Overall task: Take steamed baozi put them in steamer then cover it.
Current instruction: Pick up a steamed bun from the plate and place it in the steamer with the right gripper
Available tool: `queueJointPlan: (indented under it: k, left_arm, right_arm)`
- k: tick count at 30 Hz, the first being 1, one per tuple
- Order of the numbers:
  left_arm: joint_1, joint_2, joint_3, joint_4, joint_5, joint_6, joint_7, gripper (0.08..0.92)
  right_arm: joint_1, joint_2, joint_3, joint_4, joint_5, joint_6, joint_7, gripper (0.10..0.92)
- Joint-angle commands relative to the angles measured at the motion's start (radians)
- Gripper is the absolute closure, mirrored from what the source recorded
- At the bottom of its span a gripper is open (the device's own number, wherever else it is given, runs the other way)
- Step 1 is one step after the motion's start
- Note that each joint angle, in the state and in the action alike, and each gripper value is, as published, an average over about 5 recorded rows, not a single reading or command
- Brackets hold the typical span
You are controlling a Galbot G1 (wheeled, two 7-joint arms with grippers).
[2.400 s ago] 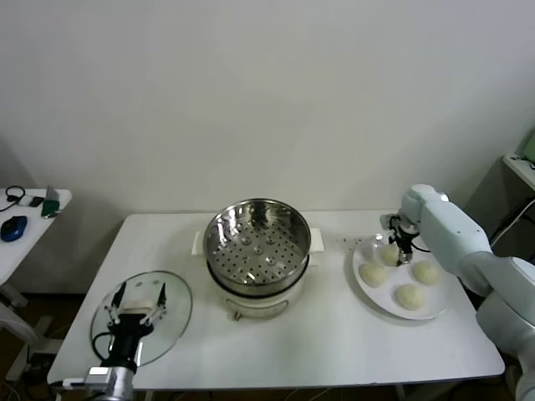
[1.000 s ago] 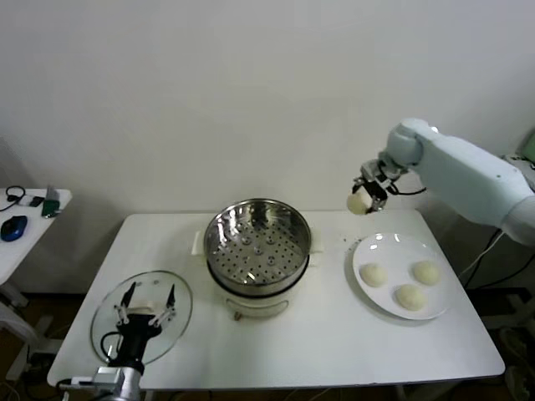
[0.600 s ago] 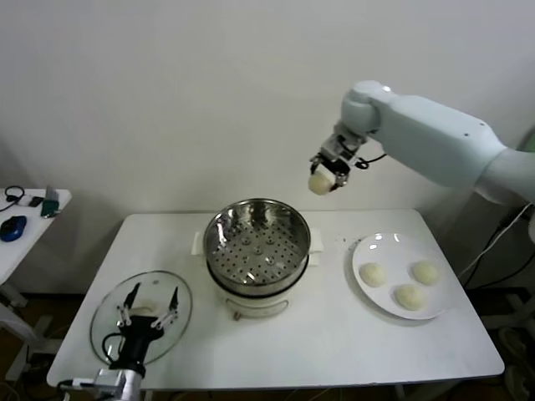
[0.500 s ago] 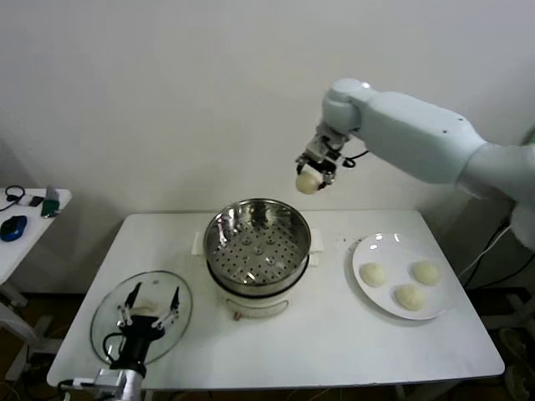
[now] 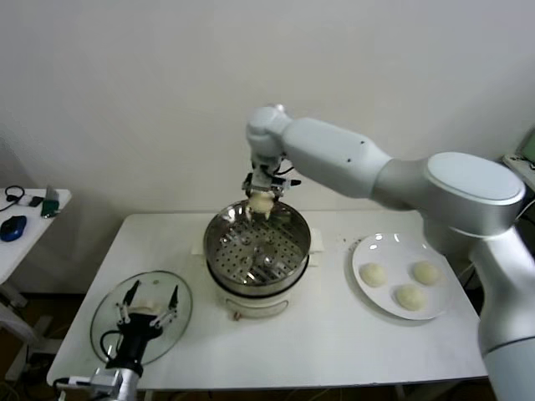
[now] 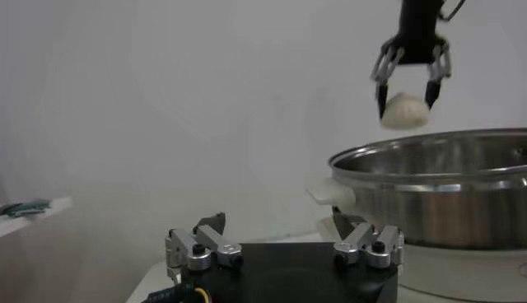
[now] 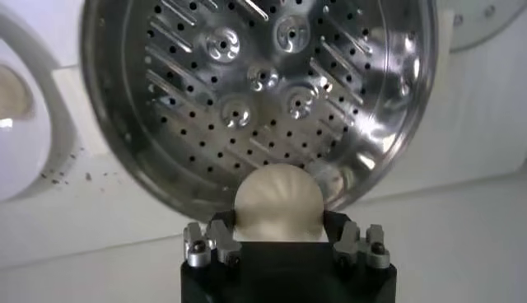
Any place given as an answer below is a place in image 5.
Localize pale green object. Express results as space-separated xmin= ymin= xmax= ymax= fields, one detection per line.
xmin=522 ymin=127 xmax=535 ymax=162

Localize white side table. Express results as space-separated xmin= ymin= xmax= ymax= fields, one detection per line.
xmin=0 ymin=188 xmax=72 ymax=377

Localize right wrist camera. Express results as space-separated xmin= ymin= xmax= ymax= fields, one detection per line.
xmin=273 ymin=177 xmax=303 ymax=195

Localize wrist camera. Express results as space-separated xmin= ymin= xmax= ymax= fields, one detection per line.
xmin=52 ymin=367 xmax=122 ymax=392
xmin=273 ymin=177 xmax=303 ymax=195

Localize white electric cooker base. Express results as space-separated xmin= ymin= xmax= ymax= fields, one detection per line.
xmin=206 ymin=250 xmax=321 ymax=322

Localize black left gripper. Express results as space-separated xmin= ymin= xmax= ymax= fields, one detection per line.
xmin=106 ymin=280 xmax=180 ymax=371

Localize blue computer mouse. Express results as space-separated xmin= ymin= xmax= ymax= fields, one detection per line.
xmin=0 ymin=215 xmax=28 ymax=242

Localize white round plate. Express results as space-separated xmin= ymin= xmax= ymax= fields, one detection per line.
xmin=351 ymin=232 xmax=455 ymax=322
xmin=345 ymin=238 xmax=448 ymax=322

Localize stainless steel steamer basket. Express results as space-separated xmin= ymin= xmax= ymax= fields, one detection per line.
xmin=191 ymin=199 xmax=325 ymax=296

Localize white side desk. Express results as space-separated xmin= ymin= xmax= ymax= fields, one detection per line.
xmin=502 ymin=153 xmax=535 ymax=187

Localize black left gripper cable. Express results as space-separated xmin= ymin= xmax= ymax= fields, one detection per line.
xmin=99 ymin=329 xmax=125 ymax=364

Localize glass lid with white handle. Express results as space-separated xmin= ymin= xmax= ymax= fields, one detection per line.
xmin=89 ymin=270 xmax=194 ymax=364

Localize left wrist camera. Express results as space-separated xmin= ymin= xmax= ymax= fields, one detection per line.
xmin=52 ymin=367 xmax=122 ymax=392

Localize white steamed baozi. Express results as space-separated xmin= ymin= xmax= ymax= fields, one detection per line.
xmin=359 ymin=262 xmax=388 ymax=288
xmin=248 ymin=192 xmax=275 ymax=215
xmin=412 ymin=261 xmax=441 ymax=287
xmin=395 ymin=284 xmax=427 ymax=312

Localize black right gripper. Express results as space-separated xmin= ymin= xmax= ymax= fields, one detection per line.
xmin=242 ymin=156 xmax=293 ymax=221

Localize black headphones with cable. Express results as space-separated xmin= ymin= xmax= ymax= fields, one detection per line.
xmin=0 ymin=185 xmax=27 ymax=212

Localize black power cable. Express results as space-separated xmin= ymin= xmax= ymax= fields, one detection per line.
xmin=459 ymin=258 xmax=484 ymax=290

